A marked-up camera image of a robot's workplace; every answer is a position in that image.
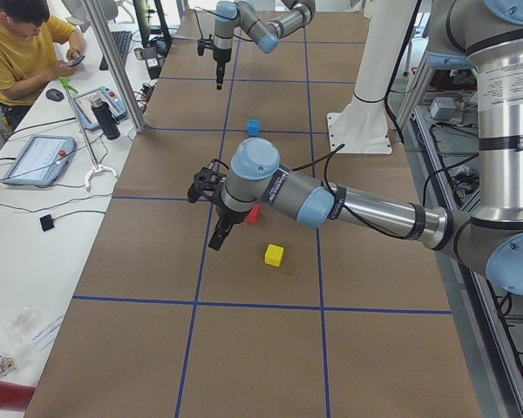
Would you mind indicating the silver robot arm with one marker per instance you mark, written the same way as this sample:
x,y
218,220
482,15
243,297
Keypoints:
x,y
488,240
230,15

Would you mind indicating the black keyboard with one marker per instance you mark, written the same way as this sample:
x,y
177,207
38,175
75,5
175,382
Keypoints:
x,y
122,40

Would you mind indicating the red cylinder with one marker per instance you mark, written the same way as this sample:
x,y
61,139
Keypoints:
x,y
15,397

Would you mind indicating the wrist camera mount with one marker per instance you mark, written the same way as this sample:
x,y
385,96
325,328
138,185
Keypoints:
x,y
204,44
207,184

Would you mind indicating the red wooden cube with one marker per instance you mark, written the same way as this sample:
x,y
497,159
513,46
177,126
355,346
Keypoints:
x,y
254,214

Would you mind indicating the blue wooden cube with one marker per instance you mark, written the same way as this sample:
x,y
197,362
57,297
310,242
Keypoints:
x,y
253,127

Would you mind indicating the small black puck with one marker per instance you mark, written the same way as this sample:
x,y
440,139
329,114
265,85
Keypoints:
x,y
47,222

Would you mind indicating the aluminium frame post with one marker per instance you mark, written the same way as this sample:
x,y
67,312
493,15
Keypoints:
x,y
102,34

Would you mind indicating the yellow wooden cube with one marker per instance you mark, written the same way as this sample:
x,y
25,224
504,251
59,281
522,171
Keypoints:
x,y
274,255

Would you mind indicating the person in yellow shirt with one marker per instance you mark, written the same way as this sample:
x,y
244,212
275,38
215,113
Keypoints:
x,y
35,49

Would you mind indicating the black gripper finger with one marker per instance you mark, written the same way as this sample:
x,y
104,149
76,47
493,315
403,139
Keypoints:
x,y
220,73
221,231

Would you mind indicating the black water bottle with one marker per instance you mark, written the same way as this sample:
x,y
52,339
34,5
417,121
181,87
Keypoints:
x,y
103,114

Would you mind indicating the black computer mouse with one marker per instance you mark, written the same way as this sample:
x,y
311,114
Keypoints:
x,y
54,95

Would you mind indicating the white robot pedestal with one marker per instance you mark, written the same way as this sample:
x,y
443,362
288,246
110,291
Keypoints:
x,y
362,126

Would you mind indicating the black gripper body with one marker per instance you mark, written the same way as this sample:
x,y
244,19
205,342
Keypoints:
x,y
218,57
227,216

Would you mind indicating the near teach pendant tablet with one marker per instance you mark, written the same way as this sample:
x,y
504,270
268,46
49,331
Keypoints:
x,y
42,160

